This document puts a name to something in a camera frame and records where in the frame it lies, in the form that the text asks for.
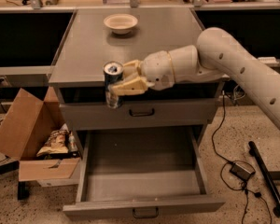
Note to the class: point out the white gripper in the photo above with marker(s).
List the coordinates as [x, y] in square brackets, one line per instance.
[156, 68]

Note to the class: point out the blue silver redbull can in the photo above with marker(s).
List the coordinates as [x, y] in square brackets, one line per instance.
[113, 72]

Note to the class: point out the black metal floor bar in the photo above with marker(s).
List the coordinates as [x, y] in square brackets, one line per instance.
[269, 177]

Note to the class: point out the small bottle in box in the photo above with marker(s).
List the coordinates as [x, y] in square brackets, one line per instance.
[72, 146]

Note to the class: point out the black power adapter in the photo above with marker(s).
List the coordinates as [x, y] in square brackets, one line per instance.
[241, 172]

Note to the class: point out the brown cardboard box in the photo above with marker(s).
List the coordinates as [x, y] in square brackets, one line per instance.
[25, 129]

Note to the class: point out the grey drawer cabinet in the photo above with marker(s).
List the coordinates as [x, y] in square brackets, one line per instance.
[78, 75]

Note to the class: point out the open grey drawer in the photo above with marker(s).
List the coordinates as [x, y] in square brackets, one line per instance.
[141, 173]

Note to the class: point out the snack chip bag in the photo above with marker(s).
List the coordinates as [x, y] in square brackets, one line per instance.
[56, 144]

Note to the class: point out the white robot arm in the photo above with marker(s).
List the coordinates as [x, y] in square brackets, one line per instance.
[215, 54]

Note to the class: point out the white power strip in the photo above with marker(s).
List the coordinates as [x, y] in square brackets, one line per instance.
[268, 60]

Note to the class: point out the white paper bowl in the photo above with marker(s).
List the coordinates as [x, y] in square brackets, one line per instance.
[120, 24]

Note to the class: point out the closed upper grey drawer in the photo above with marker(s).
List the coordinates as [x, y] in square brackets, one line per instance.
[140, 114]

